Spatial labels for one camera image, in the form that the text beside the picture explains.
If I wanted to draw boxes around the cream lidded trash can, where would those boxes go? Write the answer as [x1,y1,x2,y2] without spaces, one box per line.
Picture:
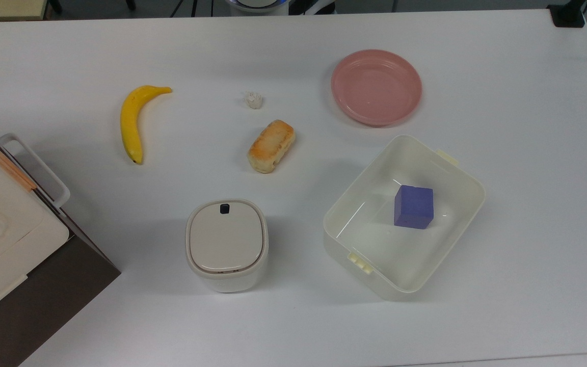
[185,199,269,294]

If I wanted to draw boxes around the purple cube block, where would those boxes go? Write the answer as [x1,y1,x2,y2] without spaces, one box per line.
[394,185,435,230]

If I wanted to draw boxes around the toasted bread roll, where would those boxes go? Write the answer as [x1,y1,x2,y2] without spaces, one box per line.
[248,119,296,174]

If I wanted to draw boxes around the pink round plate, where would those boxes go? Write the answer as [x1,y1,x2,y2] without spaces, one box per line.
[331,49,422,127]

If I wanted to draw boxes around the orange tape strip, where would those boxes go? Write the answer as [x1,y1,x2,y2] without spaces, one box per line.
[0,146,37,192]

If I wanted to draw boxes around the yellow banana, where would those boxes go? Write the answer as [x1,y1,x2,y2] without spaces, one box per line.
[120,85,173,165]

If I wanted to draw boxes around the light wooden table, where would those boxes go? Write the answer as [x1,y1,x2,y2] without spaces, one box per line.
[0,0,48,22]

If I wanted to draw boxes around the dark brown drawer cabinet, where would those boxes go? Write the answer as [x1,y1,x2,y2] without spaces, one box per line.
[0,115,121,367]

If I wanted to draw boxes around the white plastic open container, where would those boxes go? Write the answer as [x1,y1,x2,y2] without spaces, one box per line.
[323,135,486,301]

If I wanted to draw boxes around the black table clamp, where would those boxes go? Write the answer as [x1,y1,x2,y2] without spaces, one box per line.
[547,0,587,28]

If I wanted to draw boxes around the white drawer handle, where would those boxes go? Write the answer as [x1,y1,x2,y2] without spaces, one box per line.
[0,134,70,207]

